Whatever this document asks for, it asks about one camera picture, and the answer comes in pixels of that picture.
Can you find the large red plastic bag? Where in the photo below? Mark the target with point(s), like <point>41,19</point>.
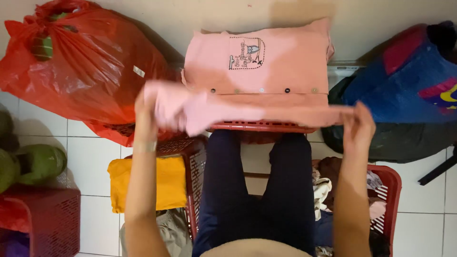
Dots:
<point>85,71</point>

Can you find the person's left fingers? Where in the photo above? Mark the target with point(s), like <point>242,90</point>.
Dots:
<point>144,98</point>

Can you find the grey cloth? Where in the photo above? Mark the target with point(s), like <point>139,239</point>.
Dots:
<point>175,232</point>

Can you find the brown cloth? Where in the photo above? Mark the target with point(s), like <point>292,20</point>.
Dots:
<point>330,171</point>

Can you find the person's dark navy trousers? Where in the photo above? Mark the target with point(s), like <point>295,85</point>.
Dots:
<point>250,214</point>

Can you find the person's beige top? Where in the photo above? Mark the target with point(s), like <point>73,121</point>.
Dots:
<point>255,249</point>

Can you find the black stick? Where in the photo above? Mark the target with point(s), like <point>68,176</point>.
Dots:
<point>437,171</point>

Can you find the black plastic bag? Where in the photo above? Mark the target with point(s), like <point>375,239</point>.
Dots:
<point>400,141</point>

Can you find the light pink cloth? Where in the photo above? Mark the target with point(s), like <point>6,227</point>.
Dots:
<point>377,210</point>

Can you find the person's right fingers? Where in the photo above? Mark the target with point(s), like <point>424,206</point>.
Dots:
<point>360,112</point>

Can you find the red plastic basket under shirt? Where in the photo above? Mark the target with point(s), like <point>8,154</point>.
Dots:
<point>260,126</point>

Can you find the blue fabric bag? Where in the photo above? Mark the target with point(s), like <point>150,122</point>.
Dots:
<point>400,85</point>

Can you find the red basket with yellow cloth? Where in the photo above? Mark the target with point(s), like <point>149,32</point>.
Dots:
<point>194,167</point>

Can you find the red basket with mixed clothes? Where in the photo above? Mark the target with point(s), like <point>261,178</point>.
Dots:
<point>391,192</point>

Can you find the blue denim cloth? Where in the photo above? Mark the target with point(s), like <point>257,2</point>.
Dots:
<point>324,230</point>

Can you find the yellow folded cloth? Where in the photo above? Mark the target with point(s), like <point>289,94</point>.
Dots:
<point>160,182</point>

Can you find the person's right hand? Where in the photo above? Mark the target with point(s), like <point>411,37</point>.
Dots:
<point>360,134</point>

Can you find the white patterned cloth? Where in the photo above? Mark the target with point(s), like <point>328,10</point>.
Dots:
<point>321,192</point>

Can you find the pink shirt with owl print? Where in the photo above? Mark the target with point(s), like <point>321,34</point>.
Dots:
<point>271,71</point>

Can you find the wooden stool bar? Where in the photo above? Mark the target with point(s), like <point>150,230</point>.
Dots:
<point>257,175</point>

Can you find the white box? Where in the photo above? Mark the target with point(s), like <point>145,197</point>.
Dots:
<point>339,73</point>

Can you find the person's left hand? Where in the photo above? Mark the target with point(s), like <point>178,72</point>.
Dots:
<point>146,119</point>

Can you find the dark red plastic crate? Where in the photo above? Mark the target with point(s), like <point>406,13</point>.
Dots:
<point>53,221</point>

